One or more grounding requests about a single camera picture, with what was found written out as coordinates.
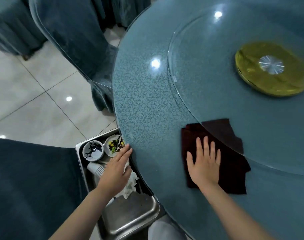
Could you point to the dark red cloth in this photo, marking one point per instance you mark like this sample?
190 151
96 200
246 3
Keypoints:
232 172

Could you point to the blue clothed background table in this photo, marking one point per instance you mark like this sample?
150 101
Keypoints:
122 9

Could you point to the white tissue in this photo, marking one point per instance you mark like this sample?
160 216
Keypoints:
129 184

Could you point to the person's right forearm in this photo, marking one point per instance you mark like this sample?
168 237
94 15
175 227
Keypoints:
234 214

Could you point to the metal tray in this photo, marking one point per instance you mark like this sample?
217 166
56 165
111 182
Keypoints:
129 212

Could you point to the stack of white bowls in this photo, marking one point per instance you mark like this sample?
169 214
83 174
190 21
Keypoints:
92 158

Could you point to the person's right hand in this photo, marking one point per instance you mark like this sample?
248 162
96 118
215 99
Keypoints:
204 169

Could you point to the round glass turntable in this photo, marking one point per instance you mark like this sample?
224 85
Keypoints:
217 97

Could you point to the green yellow food crumbs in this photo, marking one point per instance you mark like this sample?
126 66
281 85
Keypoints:
112 145

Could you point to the stack of white plates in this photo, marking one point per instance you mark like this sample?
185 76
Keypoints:
108 149

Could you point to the round blue table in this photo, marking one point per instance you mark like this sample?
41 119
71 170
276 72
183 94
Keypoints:
154 109

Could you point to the person's left hand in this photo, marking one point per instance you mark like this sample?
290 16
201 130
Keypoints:
114 177

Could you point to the yellow round disc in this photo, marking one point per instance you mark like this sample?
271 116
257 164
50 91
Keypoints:
247 77

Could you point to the blue covered chair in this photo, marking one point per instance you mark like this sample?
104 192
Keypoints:
29 192
72 34
14 29

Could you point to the person's left forearm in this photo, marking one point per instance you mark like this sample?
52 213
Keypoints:
79 217

